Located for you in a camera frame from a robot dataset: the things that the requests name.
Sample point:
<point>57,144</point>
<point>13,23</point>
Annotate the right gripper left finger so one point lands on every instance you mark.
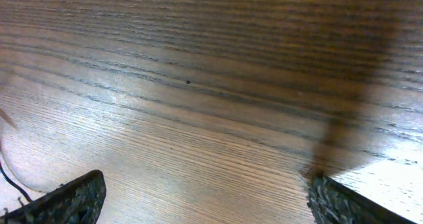
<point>77,202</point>

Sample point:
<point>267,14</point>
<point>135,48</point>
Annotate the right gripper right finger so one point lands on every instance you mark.
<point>331,202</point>

